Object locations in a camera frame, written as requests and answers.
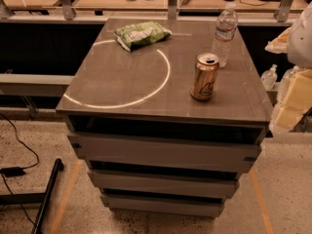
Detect clear plastic water bottle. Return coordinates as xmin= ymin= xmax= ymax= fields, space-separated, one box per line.
xmin=212 ymin=2 xmax=238 ymax=67

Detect green chip bag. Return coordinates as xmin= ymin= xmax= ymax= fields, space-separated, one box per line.
xmin=114 ymin=21 xmax=172 ymax=52

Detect grey drawer cabinet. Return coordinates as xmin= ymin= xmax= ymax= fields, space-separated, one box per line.
xmin=57 ymin=19 xmax=272 ymax=205

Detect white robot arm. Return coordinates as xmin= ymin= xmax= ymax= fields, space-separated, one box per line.
xmin=287 ymin=2 xmax=312 ymax=69

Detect top grey drawer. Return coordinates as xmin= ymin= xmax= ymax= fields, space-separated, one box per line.
xmin=68 ymin=133 xmax=261 ymax=173

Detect grey horizontal beam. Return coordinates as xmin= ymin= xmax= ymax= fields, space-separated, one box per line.
xmin=0 ymin=74 xmax=73 ymax=97

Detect middle grey drawer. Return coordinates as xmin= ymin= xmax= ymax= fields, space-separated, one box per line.
xmin=88 ymin=170 xmax=239 ymax=198

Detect yellow sponge blocks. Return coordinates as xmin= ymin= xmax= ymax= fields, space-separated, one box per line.
xmin=275 ymin=69 xmax=312 ymax=133

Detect small clear bottle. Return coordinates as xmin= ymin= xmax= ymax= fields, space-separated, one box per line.
xmin=261 ymin=64 xmax=277 ymax=90

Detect black power adapter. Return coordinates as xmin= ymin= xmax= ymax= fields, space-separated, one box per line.
xmin=0 ymin=167 xmax=25 ymax=177

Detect bottom grey drawer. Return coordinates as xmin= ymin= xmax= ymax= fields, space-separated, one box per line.
xmin=100 ymin=194 xmax=224 ymax=217

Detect gold soda can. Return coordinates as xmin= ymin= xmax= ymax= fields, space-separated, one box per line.
xmin=190 ymin=53 xmax=219 ymax=100

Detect black power cable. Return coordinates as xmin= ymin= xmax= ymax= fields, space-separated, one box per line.
xmin=0 ymin=112 xmax=41 ymax=234

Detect black metal stand leg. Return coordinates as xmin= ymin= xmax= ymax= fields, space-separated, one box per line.
xmin=0 ymin=158 xmax=64 ymax=234

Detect grey drawer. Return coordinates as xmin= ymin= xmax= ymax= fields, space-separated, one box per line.
xmin=88 ymin=170 xmax=239 ymax=198
xmin=68 ymin=133 xmax=261 ymax=173
xmin=100 ymin=194 xmax=224 ymax=217

